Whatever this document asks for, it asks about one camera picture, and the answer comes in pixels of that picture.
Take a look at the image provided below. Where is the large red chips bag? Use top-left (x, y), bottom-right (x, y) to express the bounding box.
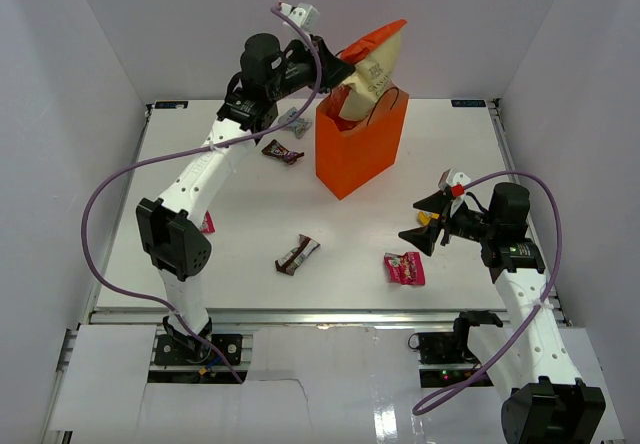
top-left (326, 19), bottom-right (407, 131)

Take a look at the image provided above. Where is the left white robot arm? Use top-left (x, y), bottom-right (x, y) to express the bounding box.
top-left (136, 33), bottom-right (355, 363)

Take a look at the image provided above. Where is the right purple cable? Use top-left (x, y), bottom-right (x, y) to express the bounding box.
top-left (411, 170), bottom-right (565, 417)

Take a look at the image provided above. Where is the aluminium table frame rail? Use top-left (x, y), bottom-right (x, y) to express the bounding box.
top-left (84, 308), bottom-right (571, 326)

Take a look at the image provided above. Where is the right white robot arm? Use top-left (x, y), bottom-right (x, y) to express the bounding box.
top-left (399, 182), bottom-right (606, 443)

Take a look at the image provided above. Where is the dark purple candy wrapper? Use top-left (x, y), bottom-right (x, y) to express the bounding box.
top-left (261, 139), bottom-right (305, 165)

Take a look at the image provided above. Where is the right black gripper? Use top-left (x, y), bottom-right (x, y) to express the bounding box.
top-left (399, 189), bottom-right (498, 256)

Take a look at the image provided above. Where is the silver blue snack packet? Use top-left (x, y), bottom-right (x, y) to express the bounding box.
top-left (278, 107), bottom-right (313, 139)

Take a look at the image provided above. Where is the small pink snack packet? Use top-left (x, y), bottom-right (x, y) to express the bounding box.
top-left (200, 211), bottom-right (215, 234)

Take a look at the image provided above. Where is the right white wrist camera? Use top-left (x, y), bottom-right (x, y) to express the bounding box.
top-left (438, 168), bottom-right (471, 198)

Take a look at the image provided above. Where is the orange paper bag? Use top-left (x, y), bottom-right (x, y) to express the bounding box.
top-left (315, 86), bottom-right (409, 200)

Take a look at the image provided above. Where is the pink candy packet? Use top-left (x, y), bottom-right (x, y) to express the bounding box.
top-left (384, 252), bottom-right (426, 287)

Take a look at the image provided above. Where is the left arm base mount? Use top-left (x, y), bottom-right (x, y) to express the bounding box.
top-left (151, 334), bottom-right (243, 370)

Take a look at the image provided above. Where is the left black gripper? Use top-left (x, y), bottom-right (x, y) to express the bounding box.
top-left (266, 33), bottom-right (354, 102)

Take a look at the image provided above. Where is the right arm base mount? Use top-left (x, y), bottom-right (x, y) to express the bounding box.
top-left (407, 332), bottom-right (478, 367)

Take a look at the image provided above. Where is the yellow snack packet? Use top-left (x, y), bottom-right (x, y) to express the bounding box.
top-left (418, 211), bottom-right (439, 226)

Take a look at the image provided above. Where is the brown chocolate bar wrapper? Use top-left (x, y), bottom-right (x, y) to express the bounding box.
top-left (274, 234), bottom-right (320, 276)

